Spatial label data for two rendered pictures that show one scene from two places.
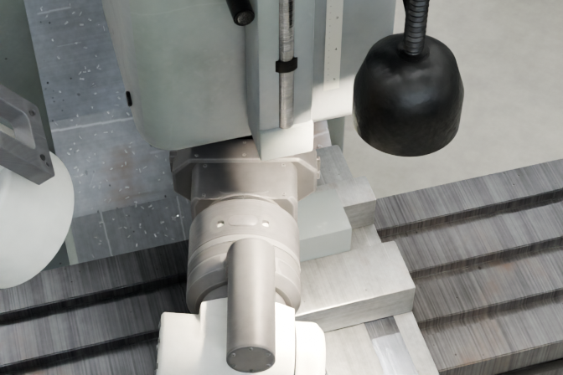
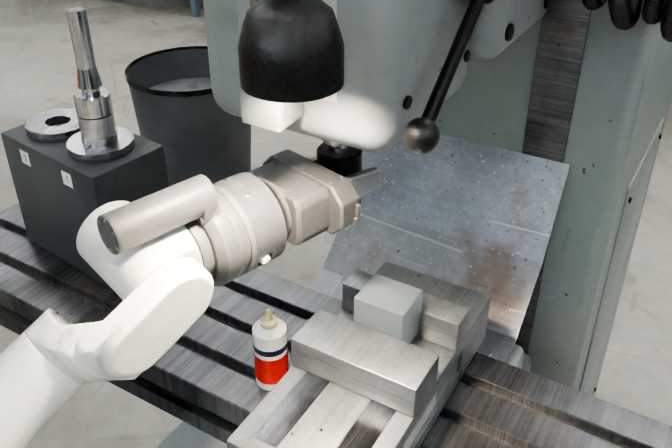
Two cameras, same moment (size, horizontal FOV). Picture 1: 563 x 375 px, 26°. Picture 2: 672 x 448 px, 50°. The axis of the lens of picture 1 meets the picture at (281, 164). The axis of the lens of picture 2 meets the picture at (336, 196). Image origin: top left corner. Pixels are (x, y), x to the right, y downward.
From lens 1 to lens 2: 65 cm
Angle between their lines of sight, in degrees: 39
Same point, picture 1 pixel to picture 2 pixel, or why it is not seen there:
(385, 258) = (418, 359)
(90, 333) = (244, 313)
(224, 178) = (275, 173)
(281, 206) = (289, 207)
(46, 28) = not seen: hidden behind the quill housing
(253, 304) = (144, 201)
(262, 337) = (119, 219)
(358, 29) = (351, 42)
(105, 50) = (401, 173)
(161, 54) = (209, 2)
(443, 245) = (520, 422)
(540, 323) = not seen: outside the picture
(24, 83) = not seen: hidden behind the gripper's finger
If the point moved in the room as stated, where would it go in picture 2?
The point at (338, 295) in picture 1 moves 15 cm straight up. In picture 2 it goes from (357, 357) to (359, 239)
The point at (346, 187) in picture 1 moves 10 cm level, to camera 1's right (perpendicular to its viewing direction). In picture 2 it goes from (446, 306) to (520, 350)
